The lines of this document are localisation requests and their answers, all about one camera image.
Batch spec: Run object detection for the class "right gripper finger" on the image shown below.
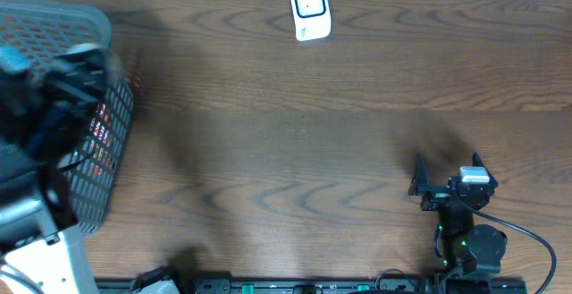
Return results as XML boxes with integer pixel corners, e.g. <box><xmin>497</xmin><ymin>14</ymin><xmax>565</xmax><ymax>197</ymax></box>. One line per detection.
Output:
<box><xmin>408</xmin><ymin>154</ymin><xmax>430</xmax><ymax>196</ymax></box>
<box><xmin>472</xmin><ymin>152</ymin><xmax>499</xmax><ymax>189</ymax></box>

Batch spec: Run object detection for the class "red orange snack bag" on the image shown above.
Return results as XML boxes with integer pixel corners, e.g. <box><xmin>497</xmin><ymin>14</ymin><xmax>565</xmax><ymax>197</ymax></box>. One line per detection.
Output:
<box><xmin>88</xmin><ymin>104</ymin><xmax>116</xmax><ymax>178</ymax></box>

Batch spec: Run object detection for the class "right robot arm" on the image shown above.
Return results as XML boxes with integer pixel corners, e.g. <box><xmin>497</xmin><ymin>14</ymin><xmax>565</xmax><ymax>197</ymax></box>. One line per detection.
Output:
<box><xmin>408</xmin><ymin>153</ymin><xmax>508</xmax><ymax>293</ymax></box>

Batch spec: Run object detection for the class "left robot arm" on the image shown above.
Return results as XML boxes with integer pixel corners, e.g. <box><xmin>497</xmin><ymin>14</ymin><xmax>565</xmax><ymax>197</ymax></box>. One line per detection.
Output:
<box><xmin>1</xmin><ymin>44</ymin><xmax>184</xmax><ymax>294</ymax></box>

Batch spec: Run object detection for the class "grey plastic mesh basket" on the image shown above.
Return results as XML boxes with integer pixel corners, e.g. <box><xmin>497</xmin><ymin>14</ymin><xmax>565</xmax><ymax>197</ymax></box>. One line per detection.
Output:
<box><xmin>1</xmin><ymin>0</ymin><xmax>134</xmax><ymax>235</ymax></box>

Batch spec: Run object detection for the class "right black cable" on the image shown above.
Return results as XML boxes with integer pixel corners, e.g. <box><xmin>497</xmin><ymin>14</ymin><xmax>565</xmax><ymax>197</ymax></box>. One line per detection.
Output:
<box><xmin>450</xmin><ymin>181</ymin><xmax>558</xmax><ymax>294</ymax></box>

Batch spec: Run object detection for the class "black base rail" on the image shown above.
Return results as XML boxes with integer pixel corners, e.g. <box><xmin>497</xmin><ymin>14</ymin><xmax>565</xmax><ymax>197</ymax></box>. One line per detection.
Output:
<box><xmin>96</xmin><ymin>277</ymin><xmax>528</xmax><ymax>294</ymax></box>

